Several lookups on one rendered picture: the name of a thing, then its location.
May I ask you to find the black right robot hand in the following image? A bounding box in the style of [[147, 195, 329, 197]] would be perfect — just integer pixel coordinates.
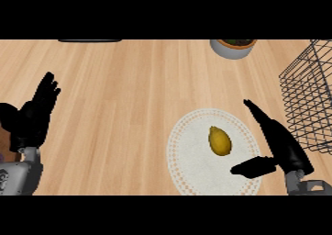
[[228, 98, 315, 180]]

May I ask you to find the black wire basket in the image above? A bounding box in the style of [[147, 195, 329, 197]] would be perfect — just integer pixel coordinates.
[[277, 39, 332, 156]]

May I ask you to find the grey plant pot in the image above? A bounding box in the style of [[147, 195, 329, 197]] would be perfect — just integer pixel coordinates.
[[208, 39, 258, 61]]

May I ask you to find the dark flat appliance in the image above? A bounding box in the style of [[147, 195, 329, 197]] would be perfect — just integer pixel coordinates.
[[57, 39, 124, 43]]

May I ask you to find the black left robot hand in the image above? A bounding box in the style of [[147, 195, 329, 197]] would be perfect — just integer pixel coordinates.
[[0, 71, 62, 153]]

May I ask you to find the yellow lemon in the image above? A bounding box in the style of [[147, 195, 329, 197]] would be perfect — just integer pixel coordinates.
[[208, 125, 234, 157]]

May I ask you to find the white round placemat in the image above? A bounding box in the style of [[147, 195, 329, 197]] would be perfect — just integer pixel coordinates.
[[165, 107, 264, 196]]

